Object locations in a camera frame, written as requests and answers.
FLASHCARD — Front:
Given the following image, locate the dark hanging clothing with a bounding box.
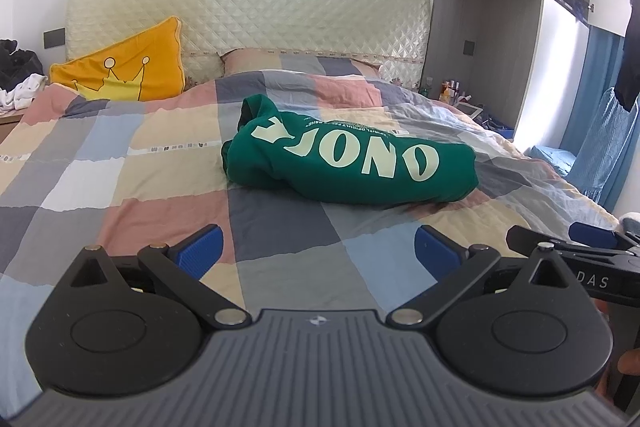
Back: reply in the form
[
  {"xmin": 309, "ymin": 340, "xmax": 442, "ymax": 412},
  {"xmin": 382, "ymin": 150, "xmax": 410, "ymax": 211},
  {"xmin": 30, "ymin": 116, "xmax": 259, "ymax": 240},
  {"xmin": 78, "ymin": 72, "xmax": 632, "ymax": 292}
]
[{"xmin": 615, "ymin": 0, "xmax": 640, "ymax": 110}]

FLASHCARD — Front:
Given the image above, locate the orange crown pillow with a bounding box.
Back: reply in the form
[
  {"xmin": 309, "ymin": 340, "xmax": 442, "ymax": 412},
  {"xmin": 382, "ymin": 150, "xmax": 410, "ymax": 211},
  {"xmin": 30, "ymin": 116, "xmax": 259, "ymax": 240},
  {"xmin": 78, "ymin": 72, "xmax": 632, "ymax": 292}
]
[{"xmin": 49, "ymin": 16, "xmax": 187, "ymax": 102}]

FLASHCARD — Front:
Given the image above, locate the pile of black white clothes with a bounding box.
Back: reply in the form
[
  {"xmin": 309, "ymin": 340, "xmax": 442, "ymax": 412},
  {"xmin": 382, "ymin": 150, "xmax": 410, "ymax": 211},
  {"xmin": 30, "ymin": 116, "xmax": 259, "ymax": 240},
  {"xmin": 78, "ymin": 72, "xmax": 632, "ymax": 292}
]
[{"xmin": 0, "ymin": 38, "xmax": 49, "ymax": 116}]

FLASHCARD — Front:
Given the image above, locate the grey wardrobe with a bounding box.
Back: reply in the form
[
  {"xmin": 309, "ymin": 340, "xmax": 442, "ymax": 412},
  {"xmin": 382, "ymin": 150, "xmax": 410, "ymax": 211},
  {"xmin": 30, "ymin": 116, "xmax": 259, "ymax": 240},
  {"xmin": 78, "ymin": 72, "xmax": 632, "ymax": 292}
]
[{"xmin": 420, "ymin": 0, "xmax": 607, "ymax": 148}]

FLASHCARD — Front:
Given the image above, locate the wooden nightstand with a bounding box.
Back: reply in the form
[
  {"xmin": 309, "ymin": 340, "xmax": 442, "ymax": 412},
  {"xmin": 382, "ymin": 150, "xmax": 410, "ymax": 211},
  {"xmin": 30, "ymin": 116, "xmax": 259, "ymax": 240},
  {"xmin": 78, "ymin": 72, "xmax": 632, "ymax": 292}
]
[{"xmin": 0, "ymin": 109, "xmax": 31, "ymax": 144}]

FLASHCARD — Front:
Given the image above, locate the blue cloth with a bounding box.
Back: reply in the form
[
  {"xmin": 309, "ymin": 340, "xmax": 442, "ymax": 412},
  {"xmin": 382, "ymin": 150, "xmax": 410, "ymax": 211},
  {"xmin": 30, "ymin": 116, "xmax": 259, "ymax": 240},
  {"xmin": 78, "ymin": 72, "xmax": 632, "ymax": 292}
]
[{"xmin": 525, "ymin": 144, "xmax": 577, "ymax": 174}]

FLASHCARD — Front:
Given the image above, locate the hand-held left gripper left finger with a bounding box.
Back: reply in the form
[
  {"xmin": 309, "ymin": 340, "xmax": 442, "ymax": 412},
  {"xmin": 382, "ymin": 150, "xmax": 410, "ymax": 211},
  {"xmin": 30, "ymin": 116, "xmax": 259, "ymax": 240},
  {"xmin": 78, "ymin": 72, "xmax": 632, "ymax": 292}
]
[{"xmin": 69, "ymin": 223, "xmax": 252, "ymax": 329}]

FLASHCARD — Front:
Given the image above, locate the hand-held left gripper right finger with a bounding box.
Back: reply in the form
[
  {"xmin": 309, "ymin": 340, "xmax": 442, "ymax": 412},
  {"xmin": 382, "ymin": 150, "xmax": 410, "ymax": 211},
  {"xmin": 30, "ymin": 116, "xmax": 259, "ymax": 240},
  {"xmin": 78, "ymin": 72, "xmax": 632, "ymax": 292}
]
[{"xmin": 386, "ymin": 224, "xmax": 572, "ymax": 328}]

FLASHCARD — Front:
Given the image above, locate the blue curtain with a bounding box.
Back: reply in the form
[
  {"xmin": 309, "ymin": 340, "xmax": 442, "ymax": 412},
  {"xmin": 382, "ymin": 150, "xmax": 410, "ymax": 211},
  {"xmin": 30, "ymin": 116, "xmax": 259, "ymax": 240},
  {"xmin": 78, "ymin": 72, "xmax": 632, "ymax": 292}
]
[{"xmin": 560, "ymin": 24, "xmax": 640, "ymax": 214}]

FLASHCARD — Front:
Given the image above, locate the patchwork checked blanket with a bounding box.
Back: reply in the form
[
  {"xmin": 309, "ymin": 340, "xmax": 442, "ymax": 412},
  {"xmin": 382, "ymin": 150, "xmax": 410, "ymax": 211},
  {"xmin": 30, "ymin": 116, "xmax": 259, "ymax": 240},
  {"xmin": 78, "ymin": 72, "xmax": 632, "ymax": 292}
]
[{"xmin": 0, "ymin": 67, "xmax": 621, "ymax": 408}]

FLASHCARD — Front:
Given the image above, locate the group of small bottles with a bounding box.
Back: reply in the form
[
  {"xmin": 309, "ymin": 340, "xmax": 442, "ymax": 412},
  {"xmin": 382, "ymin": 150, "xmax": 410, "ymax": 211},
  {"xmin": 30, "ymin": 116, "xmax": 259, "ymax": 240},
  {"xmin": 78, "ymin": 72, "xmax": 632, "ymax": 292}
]
[{"xmin": 420, "ymin": 77, "xmax": 469, "ymax": 106}]

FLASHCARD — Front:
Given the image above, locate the green printed sweatshirt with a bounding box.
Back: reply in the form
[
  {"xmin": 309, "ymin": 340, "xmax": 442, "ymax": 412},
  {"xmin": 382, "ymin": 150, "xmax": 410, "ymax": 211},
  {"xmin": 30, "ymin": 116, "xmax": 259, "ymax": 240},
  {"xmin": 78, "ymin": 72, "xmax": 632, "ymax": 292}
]
[{"xmin": 221, "ymin": 94, "xmax": 479, "ymax": 208}]

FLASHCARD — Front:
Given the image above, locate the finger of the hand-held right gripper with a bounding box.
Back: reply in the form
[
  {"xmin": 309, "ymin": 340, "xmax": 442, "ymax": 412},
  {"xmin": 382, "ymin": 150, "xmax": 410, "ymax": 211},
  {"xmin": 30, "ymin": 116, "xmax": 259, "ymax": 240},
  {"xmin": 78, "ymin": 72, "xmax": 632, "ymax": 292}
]
[
  {"xmin": 569, "ymin": 223, "xmax": 640, "ymax": 251},
  {"xmin": 506, "ymin": 226, "xmax": 640, "ymax": 258}
]

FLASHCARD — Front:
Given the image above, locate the cream quilted headboard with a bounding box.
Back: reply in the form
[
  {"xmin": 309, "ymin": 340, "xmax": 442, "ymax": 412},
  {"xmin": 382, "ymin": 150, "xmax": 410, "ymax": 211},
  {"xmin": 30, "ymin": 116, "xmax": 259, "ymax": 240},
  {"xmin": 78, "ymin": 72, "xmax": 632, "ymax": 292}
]
[{"xmin": 64, "ymin": 0, "xmax": 432, "ymax": 88}]

